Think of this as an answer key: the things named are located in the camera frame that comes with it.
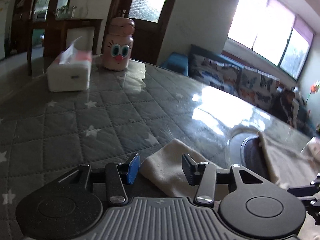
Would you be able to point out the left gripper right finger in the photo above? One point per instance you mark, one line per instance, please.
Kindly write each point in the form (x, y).
(203, 175)

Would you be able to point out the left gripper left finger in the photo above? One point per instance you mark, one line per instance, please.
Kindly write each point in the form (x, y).
(119, 174)

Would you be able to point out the seated child dark clothes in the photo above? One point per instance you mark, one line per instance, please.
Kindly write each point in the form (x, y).
(282, 107)

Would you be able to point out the black round induction cooktop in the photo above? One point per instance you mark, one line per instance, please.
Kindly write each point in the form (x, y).
(252, 156)

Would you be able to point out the butterfly cushion left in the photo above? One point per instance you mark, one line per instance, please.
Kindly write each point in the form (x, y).
(222, 76)

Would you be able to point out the butterfly cushion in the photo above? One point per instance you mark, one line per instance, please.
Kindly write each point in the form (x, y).
(222, 76)
(258, 88)

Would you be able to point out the butterfly cushion right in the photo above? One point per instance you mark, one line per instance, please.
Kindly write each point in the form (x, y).
(258, 88)

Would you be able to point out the colourful pinwheel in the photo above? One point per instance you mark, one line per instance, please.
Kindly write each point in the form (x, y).
(313, 89)

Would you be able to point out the white pink tissue box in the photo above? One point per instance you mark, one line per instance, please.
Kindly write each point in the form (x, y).
(71, 70)

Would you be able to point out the blue corner sofa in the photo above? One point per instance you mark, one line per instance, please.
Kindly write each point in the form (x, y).
(180, 63)

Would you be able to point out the pink cartoon face bottle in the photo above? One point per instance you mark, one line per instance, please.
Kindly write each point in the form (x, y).
(118, 44)

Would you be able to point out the window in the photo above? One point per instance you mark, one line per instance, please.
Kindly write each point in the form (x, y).
(272, 31)

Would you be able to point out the dark wooden door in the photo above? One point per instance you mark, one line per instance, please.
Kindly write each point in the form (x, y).
(151, 18)

